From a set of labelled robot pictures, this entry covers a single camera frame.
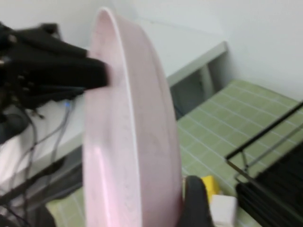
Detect white cube charger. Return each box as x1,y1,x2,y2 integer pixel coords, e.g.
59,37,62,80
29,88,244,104
210,195,239,227

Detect pink round plate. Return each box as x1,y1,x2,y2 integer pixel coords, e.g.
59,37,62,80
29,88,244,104
82,7,184,227

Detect black plastic drip tray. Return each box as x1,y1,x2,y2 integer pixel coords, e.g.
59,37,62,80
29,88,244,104
236,141,303,227

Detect black wire dish rack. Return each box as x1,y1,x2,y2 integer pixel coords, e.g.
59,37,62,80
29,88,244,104
224,101,303,227

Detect yellow cube block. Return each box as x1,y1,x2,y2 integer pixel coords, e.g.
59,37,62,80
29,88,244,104
201,175,222,204

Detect gray cable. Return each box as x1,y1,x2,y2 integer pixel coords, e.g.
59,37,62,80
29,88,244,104
51,101,71,166

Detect green checked tablecloth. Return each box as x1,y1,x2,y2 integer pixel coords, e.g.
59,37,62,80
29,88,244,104
45,79,303,227

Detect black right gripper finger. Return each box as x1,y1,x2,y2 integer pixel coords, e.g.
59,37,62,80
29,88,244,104
183,176,215,227

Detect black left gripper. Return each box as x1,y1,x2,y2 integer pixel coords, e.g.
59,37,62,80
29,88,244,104
0,22,110,112

